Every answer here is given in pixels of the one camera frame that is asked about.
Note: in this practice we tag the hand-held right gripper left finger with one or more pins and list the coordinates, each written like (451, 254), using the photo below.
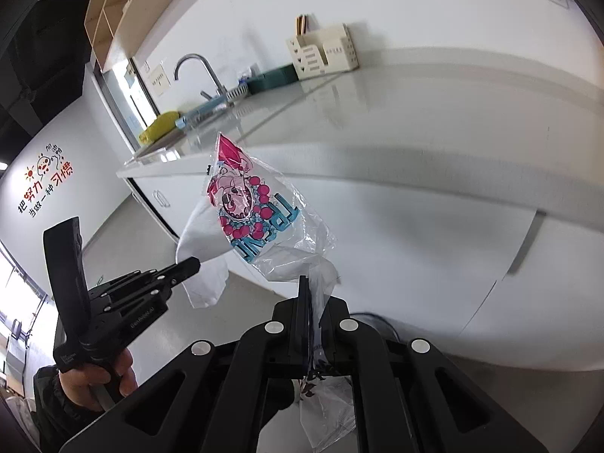
(283, 314)

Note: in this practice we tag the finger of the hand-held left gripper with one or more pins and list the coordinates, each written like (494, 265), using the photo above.
(181, 269)

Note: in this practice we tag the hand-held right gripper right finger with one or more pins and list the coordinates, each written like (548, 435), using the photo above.
(337, 314)

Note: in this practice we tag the clear printed plastic bag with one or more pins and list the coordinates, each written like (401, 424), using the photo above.
(264, 226)

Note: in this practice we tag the person's left forearm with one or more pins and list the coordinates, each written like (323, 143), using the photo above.
(45, 406)

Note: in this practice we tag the person's left hand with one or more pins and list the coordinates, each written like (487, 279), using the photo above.
(101, 382)

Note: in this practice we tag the yellow sponge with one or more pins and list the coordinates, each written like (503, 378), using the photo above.
(159, 125)

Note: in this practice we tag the glass window panel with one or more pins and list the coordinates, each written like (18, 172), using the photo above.
(127, 99)

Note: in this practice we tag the patterned ceramic bowl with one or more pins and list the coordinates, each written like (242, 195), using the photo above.
(237, 92)

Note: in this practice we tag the chrome faucet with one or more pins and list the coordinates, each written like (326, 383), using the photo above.
(198, 73)

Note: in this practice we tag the small blue white packet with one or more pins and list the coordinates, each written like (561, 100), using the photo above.
(244, 75)

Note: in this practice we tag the green lidded box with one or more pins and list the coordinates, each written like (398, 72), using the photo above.
(273, 78)

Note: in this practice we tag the cream utensil organizer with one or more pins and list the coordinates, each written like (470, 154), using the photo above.
(323, 52)

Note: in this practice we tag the wooden chopsticks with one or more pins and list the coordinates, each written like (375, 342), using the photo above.
(302, 24)

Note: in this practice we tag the colourful wall decal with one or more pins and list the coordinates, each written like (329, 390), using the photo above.
(45, 179)

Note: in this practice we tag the white wall sign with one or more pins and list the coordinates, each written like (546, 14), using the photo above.
(158, 78)

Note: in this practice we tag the wooden wall shelf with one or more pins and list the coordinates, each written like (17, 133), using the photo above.
(118, 4)

